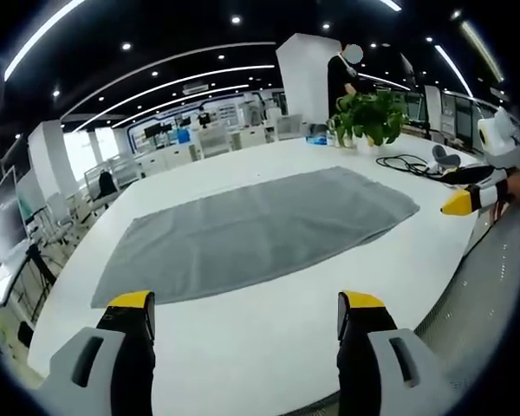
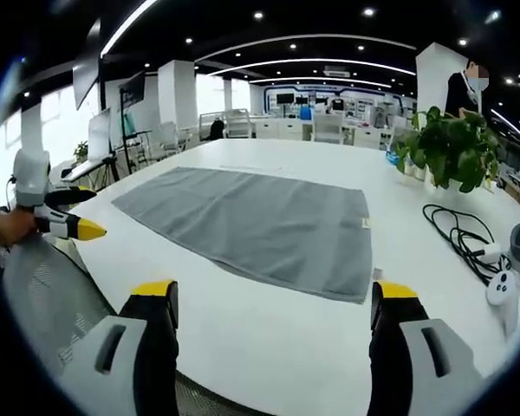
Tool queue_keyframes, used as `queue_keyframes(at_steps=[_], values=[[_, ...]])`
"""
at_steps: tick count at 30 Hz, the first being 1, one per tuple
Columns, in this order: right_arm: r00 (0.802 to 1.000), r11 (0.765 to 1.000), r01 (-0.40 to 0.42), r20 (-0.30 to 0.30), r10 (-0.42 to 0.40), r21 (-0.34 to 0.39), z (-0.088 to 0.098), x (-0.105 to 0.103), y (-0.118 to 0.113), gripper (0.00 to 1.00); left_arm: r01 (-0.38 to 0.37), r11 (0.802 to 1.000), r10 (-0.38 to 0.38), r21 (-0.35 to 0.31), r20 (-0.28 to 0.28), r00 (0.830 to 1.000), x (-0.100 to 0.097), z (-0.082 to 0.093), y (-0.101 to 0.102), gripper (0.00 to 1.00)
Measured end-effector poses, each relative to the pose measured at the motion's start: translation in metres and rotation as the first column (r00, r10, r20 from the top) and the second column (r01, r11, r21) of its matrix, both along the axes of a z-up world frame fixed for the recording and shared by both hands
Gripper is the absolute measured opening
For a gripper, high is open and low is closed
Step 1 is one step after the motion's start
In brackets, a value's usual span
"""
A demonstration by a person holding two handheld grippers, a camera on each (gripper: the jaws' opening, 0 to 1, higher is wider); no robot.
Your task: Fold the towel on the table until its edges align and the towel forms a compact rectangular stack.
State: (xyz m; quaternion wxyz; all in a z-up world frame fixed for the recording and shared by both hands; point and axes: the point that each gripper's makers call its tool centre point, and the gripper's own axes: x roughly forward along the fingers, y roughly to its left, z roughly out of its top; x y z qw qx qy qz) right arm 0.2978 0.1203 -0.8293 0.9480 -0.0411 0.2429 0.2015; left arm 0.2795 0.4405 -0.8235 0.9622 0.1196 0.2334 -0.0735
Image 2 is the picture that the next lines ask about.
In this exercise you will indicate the grey towel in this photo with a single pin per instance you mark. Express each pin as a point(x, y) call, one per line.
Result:
point(251, 225)

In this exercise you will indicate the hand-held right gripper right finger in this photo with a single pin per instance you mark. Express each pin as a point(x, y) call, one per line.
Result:
point(416, 355)

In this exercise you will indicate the green potted plant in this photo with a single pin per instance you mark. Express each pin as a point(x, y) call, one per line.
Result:
point(450, 147)

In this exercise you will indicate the black screen on stand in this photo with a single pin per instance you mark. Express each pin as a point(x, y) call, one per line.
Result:
point(132, 91)

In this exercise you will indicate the black bag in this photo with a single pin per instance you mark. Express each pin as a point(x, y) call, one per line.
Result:
point(217, 130)

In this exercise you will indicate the white office chair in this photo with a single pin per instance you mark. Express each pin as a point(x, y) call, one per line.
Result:
point(168, 136)

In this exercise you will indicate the person's left hand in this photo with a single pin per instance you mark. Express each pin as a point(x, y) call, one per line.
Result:
point(13, 227)

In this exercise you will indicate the white handheld controller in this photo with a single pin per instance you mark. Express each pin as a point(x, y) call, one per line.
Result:
point(502, 290)

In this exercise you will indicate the white table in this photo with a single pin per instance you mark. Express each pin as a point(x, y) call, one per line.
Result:
point(268, 346)

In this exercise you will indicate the small white tag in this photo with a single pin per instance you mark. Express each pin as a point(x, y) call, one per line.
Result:
point(378, 273)

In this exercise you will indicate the small green plant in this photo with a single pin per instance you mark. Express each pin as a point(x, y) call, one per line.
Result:
point(81, 151)

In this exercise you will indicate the white power adapter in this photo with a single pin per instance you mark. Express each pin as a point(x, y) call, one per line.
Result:
point(489, 252)

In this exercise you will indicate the white board on tripod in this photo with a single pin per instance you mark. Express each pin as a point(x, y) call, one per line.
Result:
point(99, 134)

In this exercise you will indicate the grey mesh chair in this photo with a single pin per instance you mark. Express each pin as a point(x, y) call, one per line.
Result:
point(43, 294)

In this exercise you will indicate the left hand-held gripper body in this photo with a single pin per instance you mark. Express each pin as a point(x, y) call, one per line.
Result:
point(30, 177)

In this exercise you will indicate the white slatted chair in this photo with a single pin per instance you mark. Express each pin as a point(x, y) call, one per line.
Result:
point(238, 123)

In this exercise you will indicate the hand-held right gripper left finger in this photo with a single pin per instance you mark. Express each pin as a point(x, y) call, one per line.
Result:
point(125, 355)

